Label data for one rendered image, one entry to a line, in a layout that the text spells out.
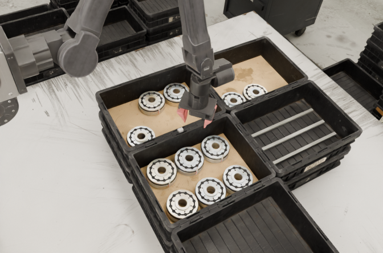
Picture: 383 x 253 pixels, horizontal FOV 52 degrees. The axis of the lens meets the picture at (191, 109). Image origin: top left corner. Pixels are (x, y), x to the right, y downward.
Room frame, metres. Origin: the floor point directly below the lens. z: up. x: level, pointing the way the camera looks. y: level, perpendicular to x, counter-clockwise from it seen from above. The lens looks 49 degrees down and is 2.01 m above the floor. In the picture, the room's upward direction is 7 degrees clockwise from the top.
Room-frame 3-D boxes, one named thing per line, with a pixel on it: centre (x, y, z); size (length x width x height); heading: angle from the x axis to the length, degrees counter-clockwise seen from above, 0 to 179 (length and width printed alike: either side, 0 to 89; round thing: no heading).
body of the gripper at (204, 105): (0.76, -0.02, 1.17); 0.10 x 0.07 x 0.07; 79
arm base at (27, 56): (0.57, 0.34, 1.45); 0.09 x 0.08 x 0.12; 37
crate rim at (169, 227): (0.70, -0.05, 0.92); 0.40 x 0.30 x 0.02; 125
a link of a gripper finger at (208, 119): (0.76, -0.03, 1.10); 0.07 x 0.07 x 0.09; 79
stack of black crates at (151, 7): (2.15, 0.25, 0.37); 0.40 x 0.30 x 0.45; 127
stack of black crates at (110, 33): (1.91, 0.57, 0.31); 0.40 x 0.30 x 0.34; 127
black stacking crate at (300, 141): (0.93, -0.38, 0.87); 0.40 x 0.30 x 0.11; 125
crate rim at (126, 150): (0.95, 0.12, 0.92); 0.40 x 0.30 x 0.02; 125
